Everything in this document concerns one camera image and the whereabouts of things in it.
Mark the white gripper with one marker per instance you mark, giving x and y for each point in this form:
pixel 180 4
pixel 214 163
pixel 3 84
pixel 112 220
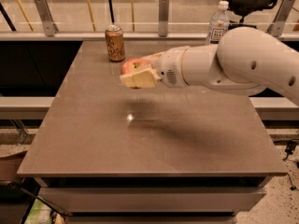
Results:
pixel 169 66

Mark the red apple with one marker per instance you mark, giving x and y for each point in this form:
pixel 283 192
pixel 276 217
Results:
pixel 128 69

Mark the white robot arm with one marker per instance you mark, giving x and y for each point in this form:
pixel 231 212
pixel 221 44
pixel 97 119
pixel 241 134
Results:
pixel 245 61

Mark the orange soda can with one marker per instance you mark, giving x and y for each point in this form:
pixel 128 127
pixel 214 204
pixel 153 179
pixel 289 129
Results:
pixel 115 43

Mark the clear plastic water bottle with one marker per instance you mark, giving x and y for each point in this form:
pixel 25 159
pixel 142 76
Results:
pixel 219 23

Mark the metal railing bracket middle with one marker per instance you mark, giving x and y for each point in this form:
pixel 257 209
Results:
pixel 163 17

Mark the metal railing bracket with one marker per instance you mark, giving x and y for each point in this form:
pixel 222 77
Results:
pixel 163 17
pixel 277 26
pixel 49 26

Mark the metal railing bracket left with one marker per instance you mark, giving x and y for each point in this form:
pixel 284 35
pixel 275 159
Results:
pixel 49 26

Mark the metal railing bracket right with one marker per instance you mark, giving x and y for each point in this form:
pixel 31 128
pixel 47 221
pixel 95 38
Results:
pixel 277 26

